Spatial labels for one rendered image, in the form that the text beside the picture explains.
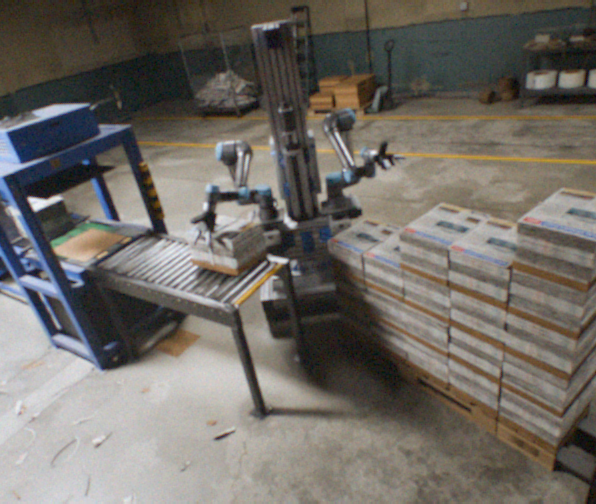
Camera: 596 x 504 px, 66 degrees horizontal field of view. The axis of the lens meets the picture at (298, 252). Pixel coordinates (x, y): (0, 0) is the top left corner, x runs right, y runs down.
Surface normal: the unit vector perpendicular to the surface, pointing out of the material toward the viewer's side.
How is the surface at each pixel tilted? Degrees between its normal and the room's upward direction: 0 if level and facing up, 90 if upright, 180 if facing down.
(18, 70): 90
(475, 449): 0
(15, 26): 90
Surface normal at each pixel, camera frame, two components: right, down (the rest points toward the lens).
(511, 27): -0.54, 0.50
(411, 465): -0.16, -0.85
